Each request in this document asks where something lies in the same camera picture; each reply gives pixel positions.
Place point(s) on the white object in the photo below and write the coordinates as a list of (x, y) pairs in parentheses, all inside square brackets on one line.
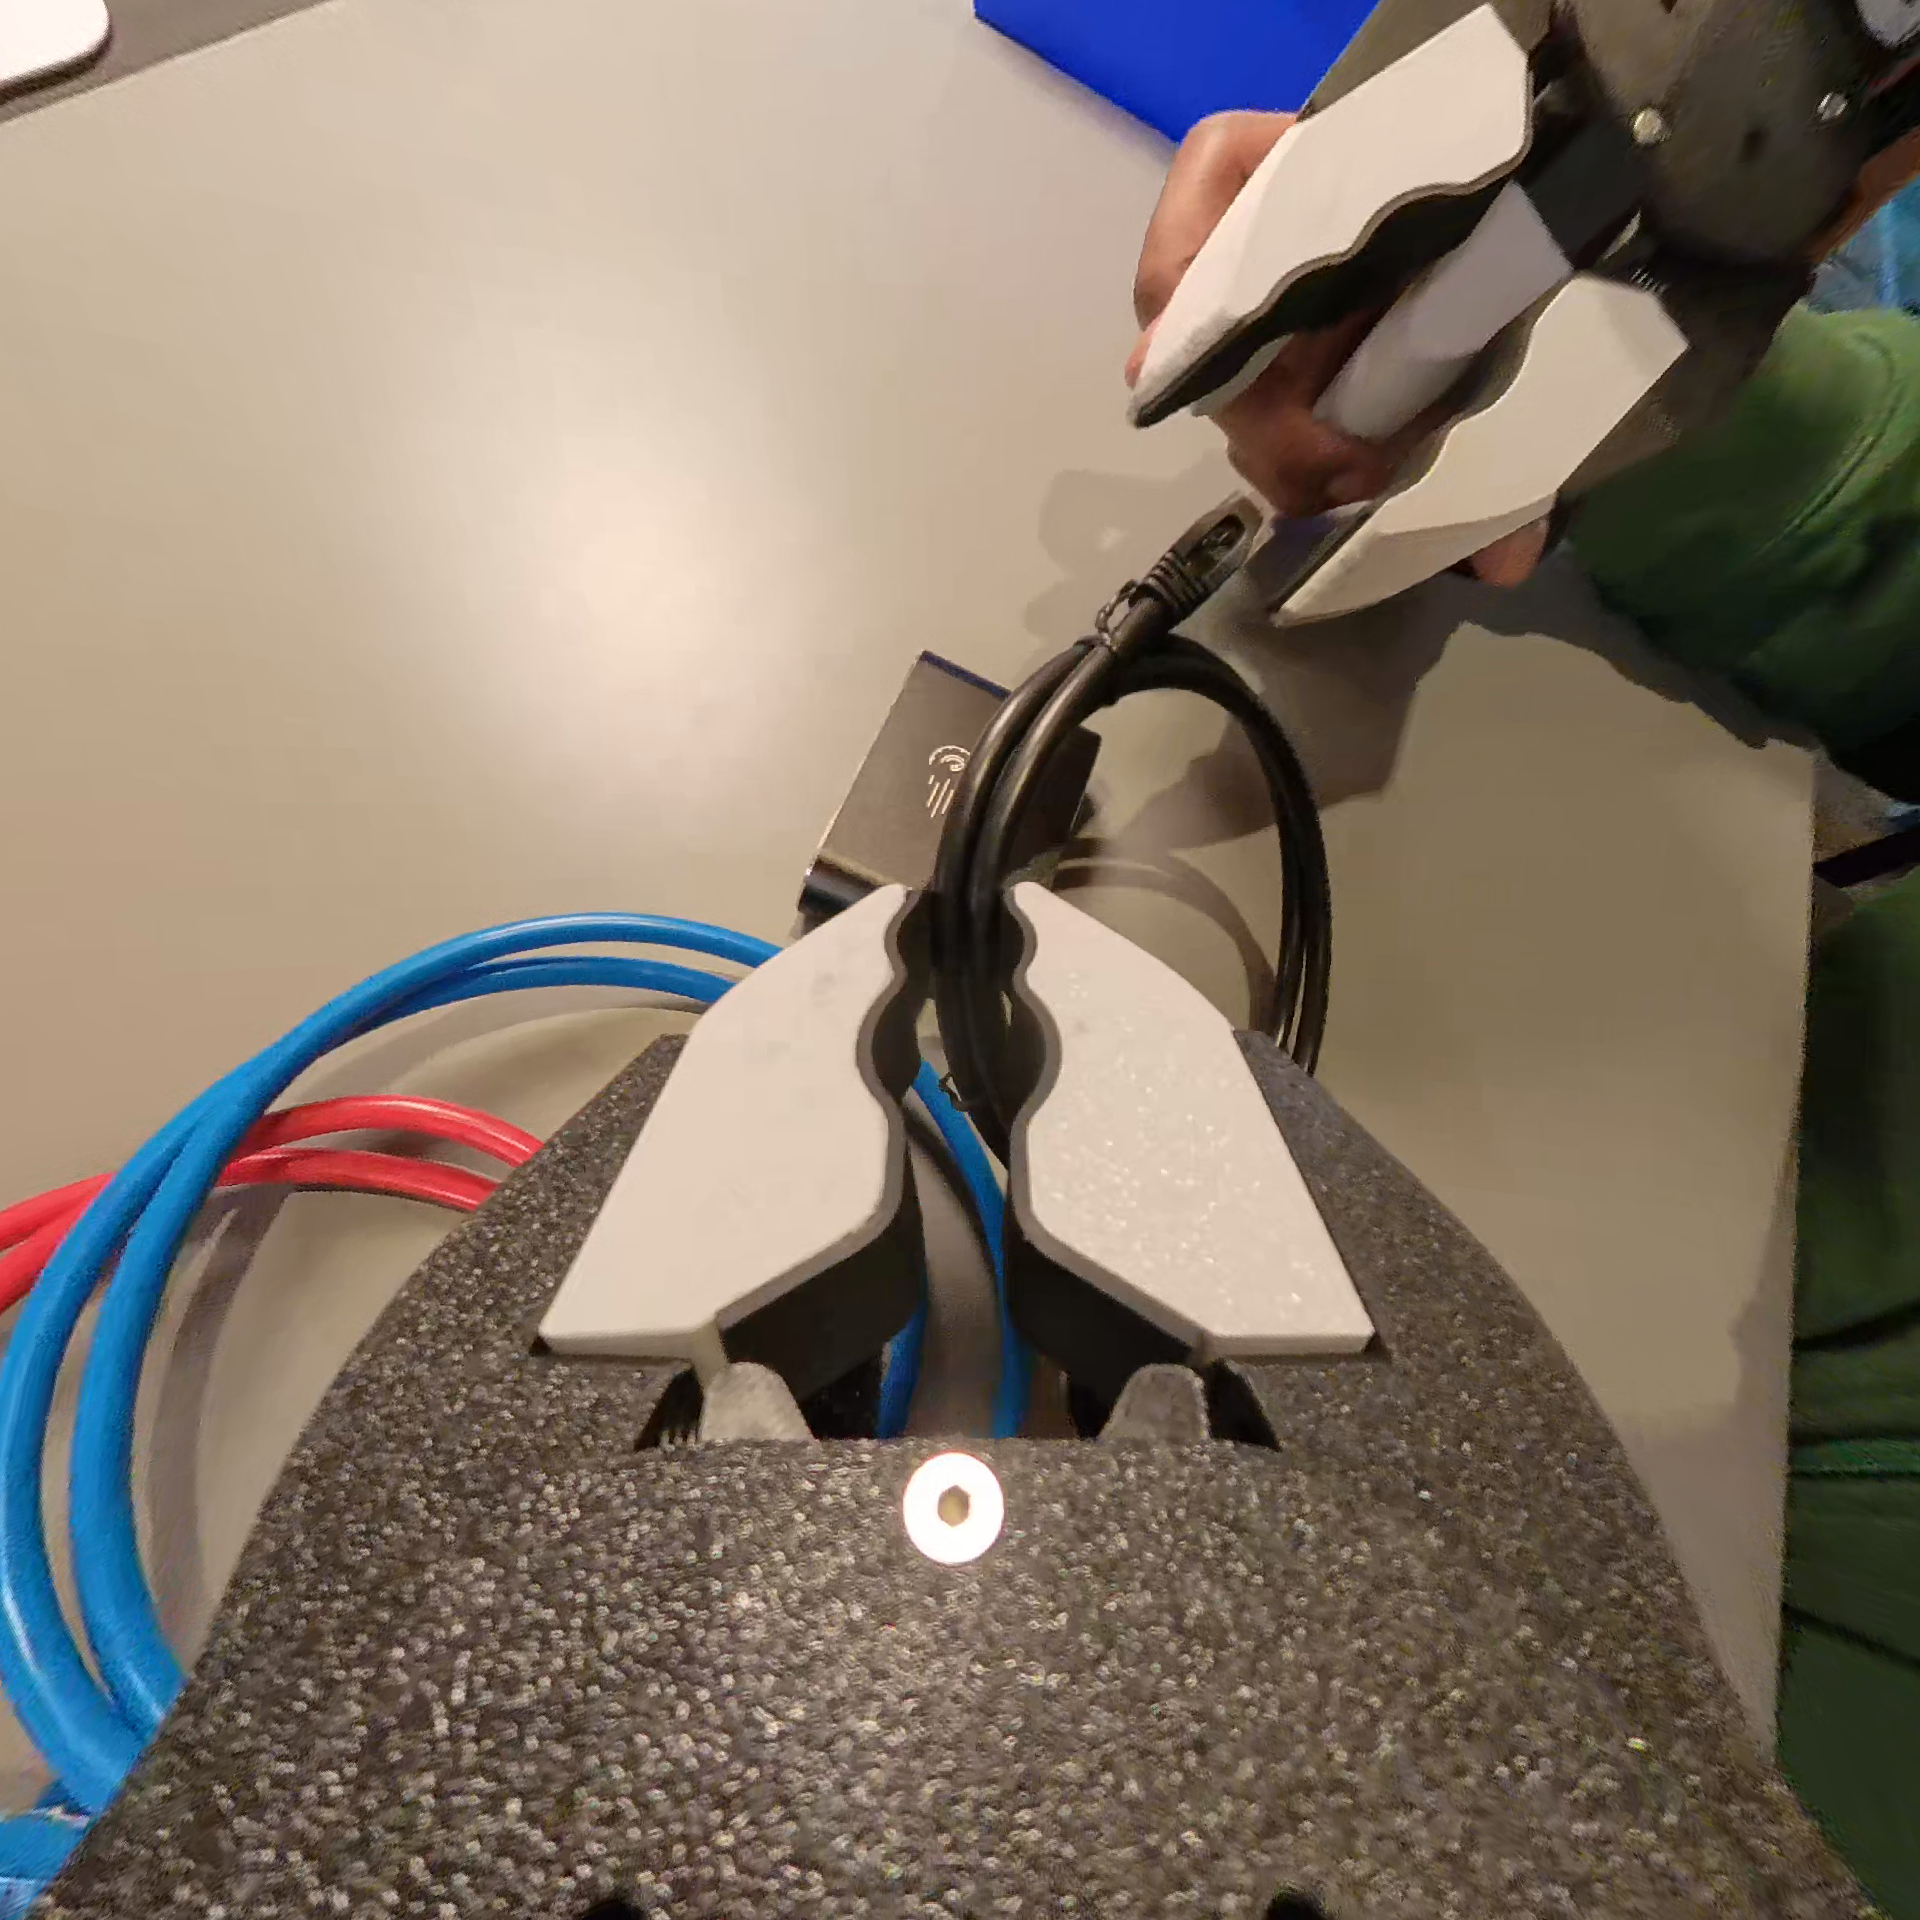
[(45, 37)]

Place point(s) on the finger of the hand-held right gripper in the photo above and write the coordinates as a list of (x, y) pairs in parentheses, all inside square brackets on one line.
[(1530, 435), (1350, 165)]

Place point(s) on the person's right hand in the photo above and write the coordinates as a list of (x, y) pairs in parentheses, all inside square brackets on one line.
[(1298, 452)]

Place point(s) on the blue sheet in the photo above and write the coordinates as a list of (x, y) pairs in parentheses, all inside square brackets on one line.
[(1172, 53)]

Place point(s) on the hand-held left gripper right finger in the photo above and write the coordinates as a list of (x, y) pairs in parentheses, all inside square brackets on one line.
[(1172, 1186)]

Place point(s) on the dark grey port adapter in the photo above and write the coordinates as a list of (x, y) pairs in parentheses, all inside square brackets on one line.
[(899, 780)]

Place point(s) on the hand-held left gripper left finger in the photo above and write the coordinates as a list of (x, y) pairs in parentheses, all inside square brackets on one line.
[(752, 1154)]

